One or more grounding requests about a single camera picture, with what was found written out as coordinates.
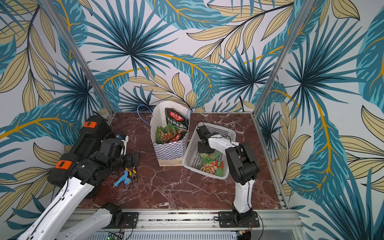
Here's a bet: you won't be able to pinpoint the blue plastic tool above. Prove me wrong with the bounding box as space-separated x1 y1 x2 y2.
114 170 132 188

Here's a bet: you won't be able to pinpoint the aluminium corner post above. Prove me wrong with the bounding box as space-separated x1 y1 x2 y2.
40 0 115 117
253 0 315 118

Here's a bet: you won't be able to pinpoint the left aluminium corner post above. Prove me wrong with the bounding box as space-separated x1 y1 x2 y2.
40 0 115 117

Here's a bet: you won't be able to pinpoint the dark green condiment packet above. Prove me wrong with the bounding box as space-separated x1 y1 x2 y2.
165 108 189 131

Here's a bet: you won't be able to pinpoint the yellow black pliers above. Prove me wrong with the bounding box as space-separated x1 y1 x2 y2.
126 167 138 183

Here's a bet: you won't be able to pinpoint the white plastic basket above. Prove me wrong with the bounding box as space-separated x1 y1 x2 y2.
182 122 239 180

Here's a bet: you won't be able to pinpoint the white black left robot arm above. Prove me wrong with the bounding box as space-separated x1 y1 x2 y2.
18 139 140 240

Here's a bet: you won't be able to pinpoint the aluminium front rail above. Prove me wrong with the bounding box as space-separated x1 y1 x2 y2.
62 210 306 240

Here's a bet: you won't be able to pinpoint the blue checkered paper bag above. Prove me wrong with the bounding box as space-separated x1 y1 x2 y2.
137 101 193 167

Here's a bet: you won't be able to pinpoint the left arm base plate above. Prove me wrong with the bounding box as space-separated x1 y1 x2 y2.
111 212 139 229

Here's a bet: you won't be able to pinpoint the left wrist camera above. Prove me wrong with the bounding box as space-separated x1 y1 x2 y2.
116 134 129 155

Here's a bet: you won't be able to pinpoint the green soup condiment packet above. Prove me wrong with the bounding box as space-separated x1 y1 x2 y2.
199 161 224 177

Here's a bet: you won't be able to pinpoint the green white condiment packet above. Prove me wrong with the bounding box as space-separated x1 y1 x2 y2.
200 151 222 164

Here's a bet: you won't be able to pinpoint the green red condiment packet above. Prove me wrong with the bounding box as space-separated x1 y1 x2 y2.
156 124 187 144

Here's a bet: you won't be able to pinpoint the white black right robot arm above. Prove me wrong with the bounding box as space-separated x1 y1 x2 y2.
196 125 260 222

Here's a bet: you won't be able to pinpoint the right aluminium corner post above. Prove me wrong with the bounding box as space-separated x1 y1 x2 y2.
253 0 315 118

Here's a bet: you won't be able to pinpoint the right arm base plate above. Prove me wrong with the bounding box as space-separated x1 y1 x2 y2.
215 210 260 229

